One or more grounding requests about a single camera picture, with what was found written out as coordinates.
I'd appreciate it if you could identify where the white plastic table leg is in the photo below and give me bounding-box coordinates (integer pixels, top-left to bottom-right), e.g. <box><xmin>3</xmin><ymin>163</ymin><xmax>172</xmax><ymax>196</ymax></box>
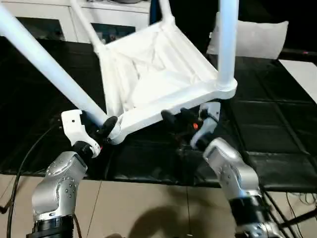
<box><xmin>159</xmin><ymin>0</ymin><xmax>176</xmax><ymax>27</ymax></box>
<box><xmin>0</xmin><ymin>3</ymin><xmax>111</xmax><ymax>127</ymax></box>
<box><xmin>70</xmin><ymin>0</ymin><xmax>106</xmax><ymax>52</ymax></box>
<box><xmin>215</xmin><ymin>0</ymin><xmax>240</xmax><ymax>90</ymax></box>

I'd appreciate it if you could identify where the grey cushion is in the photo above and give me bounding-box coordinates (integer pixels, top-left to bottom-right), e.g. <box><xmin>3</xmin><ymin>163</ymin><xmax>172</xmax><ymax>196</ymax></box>
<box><xmin>206</xmin><ymin>11</ymin><xmax>290</xmax><ymax>60</ymax></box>

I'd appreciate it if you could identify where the white flat board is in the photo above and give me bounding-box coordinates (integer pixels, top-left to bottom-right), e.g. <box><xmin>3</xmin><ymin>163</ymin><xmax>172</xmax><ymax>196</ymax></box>
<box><xmin>278</xmin><ymin>59</ymin><xmax>317</xmax><ymax>105</ymax></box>

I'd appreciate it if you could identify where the white cabinet with glass doors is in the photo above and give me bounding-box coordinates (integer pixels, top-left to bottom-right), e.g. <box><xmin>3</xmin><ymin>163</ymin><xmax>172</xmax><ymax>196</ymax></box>
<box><xmin>0</xmin><ymin>0</ymin><xmax>152</xmax><ymax>45</ymax></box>

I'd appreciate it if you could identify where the thin black metal rail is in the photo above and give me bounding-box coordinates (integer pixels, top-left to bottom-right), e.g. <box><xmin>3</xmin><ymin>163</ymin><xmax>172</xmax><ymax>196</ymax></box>
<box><xmin>281</xmin><ymin>49</ymin><xmax>317</xmax><ymax>57</ymax></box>

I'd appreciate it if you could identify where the white plastic table top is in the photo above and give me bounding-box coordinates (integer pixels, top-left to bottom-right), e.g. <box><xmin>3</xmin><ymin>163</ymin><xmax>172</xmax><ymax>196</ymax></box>
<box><xmin>93</xmin><ymin>18</ymin><xmax>239</xmax><ymax>146</ymax></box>

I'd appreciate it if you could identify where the black left camera cable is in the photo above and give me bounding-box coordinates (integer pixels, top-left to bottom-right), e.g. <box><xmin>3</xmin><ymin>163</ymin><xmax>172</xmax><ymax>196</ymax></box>
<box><xmin>6</xmin><ymin>122</ymin><xmax>64</xmax><ymax>238</ymax></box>

